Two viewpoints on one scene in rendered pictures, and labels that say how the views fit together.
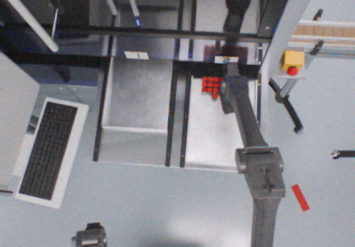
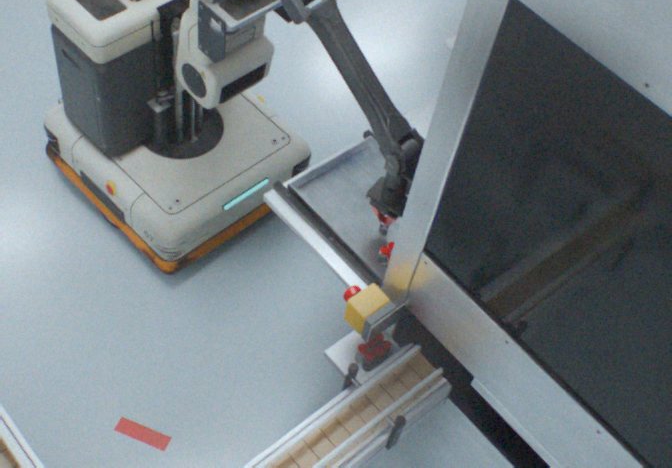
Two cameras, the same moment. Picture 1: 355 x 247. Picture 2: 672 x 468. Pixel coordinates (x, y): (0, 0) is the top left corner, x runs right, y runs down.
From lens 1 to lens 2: 1.66 m
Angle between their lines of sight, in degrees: 46
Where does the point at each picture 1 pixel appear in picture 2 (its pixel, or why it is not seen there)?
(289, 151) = not seen: outside the picture
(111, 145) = not seen: hidden behind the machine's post
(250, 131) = (343, 27)
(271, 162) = not seen: outside the picture
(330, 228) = (56, 427)
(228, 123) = (364, 216)
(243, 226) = (200, 326)
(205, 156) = (352, 164)
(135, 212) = not seen: hidden behind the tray
